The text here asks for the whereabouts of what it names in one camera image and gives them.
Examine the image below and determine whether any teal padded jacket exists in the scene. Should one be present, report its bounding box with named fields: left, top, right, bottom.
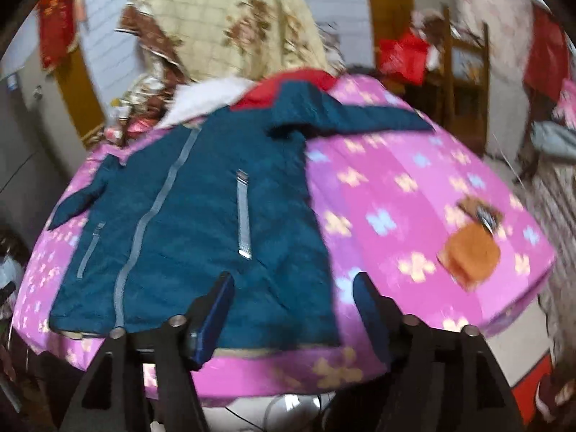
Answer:
left=48, top=81, right=431, bottom=350

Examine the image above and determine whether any orange brown pouch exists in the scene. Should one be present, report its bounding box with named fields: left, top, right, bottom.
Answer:
left=437, top=195, right=504, bottom=292

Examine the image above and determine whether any pink floral bed sheet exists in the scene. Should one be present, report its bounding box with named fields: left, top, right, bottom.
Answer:
left=10, top=73, right=559, bottom=408

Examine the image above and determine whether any grey refrigerator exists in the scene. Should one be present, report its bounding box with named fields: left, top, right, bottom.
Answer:
left=0, top=74, right=66, bottom=250

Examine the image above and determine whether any white pillow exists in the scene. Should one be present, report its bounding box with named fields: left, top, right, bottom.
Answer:
left=154, top=77, right=257, bottom=130

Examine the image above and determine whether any red shopping bag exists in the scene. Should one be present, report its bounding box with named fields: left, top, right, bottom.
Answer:
left=377, top=30, right=429, bottom=86

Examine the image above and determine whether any red cushion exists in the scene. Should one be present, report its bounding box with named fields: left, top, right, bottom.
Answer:
left=229, top=68, right=339, bottom=112

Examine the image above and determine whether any cream floral quilt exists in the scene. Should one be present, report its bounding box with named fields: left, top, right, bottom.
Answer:
left=117, top=0, right=330, bottom=81

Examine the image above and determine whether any red wall hanging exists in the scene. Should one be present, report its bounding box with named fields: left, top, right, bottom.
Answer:
left=36, top=0, right=77, bottom=73

